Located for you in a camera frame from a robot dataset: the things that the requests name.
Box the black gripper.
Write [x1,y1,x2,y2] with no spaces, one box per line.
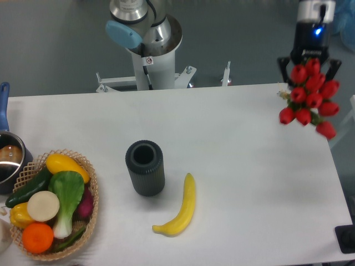
[277,21,342,86]

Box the red tulip bouquet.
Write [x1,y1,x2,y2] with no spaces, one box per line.
[278,58,340,140]

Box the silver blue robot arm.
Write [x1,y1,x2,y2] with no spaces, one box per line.
[105,1,341,84]

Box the blue plastic bag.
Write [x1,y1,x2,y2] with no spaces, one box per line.
[332,0,354,52]

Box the black device at edge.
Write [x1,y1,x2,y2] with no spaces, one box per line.
[334,224,354,254]

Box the dark grey ribbed vase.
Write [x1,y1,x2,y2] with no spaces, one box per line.
[125,140,165,197]

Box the yellow banana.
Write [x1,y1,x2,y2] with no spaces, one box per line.
[152,173,196,237]

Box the purple red onion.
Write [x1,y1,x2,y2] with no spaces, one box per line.
[77,187,94,218]

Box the green bok choy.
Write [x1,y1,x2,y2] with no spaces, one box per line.
[48,171,84,239]

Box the yellow squash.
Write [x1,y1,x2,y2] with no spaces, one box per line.
[45,154,90,183]

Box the green chili pepper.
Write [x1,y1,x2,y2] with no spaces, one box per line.
[52,227,86,253]

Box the dark green cucumber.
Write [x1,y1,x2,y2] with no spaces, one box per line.
[5,166,53,208]

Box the white round radish slice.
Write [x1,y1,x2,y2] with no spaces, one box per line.
[27,191,60,222]

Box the orange fruit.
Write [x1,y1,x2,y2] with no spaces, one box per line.
[22,223,54,254]

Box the yellow bell pepper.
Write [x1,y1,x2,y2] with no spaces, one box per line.
[10,202,35,229]

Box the small garlic piece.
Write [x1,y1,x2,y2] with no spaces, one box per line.
[0,207,7,216]

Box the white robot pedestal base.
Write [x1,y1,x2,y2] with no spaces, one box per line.
[95,26,232,94]

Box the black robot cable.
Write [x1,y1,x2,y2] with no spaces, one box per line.
[139,44,154,91]

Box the blue handled saucepan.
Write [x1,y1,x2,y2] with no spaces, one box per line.
[1,82,33,195]

